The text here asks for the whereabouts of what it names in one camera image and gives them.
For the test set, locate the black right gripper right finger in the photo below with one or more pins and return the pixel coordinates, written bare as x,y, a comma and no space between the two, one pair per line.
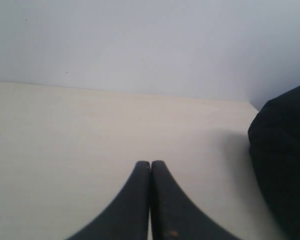
173,215

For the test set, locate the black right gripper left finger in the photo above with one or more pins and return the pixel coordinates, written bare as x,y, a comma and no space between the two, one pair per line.
127,216

